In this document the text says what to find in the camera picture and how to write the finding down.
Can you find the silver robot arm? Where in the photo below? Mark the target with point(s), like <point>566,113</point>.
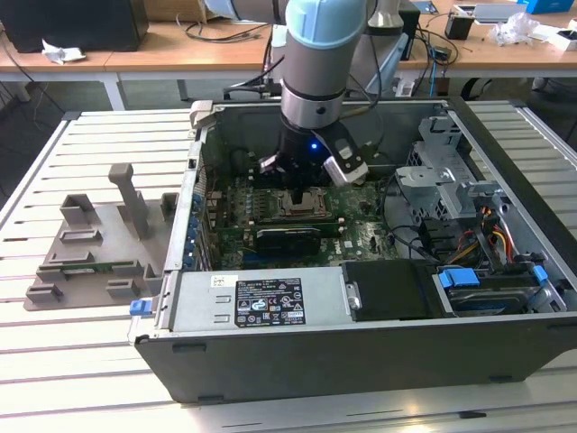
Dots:
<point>315,67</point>

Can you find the CPU socket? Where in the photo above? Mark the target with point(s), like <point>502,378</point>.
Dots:
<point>280,208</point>

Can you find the RAM slot black latches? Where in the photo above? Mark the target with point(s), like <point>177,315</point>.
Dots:
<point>333,226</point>
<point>275,219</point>

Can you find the RAM slot white latches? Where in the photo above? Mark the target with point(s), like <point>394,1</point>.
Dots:
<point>342,231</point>
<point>341,220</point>

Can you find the graphics card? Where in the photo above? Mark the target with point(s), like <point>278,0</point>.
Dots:
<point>288,242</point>

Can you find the green motherboard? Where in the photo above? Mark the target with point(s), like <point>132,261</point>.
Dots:
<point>360,234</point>

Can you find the white power plug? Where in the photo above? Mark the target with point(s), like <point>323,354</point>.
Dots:
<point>405,88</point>

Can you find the black plastic shroud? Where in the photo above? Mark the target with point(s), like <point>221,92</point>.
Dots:
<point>387,288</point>

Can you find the black tower box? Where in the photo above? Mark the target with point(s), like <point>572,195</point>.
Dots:
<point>412,36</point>

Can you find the silver power supply unit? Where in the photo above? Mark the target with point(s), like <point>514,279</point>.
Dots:
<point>198,302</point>

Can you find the brown cardboard box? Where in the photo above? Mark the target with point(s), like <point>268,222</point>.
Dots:
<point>187,11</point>

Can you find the wooden desk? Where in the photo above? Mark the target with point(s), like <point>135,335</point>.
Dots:
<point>149,49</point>

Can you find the blue book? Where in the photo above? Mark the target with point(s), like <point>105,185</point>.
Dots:
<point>424,5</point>

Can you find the hard disk blue carrier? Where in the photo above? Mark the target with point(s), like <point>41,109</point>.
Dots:
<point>460,277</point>

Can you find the grey parts rack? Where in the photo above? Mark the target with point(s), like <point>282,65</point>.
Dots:
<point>108,252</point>

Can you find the dark grey PC case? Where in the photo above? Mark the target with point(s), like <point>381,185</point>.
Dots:
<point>315,367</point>

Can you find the blue case latch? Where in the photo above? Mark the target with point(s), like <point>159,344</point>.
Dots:
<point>139,308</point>

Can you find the green RAM stick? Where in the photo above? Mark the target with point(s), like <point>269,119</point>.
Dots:
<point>85,267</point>

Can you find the grey laptop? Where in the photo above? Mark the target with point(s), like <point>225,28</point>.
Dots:
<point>500,12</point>

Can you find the white plastic bag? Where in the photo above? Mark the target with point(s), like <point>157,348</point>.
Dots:
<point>514,27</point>

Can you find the crumpled white paper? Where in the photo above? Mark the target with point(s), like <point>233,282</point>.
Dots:
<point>63,52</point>

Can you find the large black box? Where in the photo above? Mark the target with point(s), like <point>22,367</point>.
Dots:
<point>67,22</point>

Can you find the blue plastic tab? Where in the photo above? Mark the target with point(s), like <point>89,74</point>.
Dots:
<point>541,273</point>

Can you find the white cardboard box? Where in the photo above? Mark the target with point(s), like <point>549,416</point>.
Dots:
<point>559,38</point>

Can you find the blue box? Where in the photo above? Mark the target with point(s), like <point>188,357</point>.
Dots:
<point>552,5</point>

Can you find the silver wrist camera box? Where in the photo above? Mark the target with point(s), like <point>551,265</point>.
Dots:
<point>347,169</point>

